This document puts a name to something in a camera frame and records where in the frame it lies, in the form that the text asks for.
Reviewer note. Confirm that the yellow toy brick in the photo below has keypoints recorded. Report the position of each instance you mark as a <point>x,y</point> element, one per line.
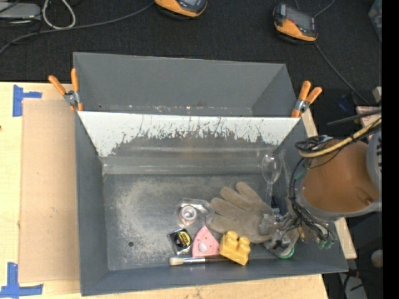
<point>235,247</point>

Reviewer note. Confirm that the black and yellow tape measure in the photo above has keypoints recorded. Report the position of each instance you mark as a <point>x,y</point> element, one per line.
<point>180,240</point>

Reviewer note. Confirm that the pink iron-shaped toy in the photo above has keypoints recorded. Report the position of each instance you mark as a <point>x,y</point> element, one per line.
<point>204,243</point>

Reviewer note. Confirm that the grey metal bin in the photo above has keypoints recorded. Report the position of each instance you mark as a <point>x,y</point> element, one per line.
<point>149,198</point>

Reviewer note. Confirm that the brown cardboard board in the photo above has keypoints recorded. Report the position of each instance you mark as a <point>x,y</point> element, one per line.
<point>46,182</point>

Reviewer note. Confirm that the green round lid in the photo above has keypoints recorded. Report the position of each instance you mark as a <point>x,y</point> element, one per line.
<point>285,254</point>

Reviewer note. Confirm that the clear plastic wine glass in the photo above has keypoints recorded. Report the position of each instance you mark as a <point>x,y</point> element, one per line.
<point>272,167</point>

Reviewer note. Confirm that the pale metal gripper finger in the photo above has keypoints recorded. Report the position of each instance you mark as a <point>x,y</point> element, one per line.
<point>270,221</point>
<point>278,239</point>

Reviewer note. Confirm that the grey work glove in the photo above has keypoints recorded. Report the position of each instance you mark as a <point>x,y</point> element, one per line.
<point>238,212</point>

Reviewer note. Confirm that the brush with white bristles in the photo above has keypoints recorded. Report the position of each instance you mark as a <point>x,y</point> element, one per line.
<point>190,260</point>

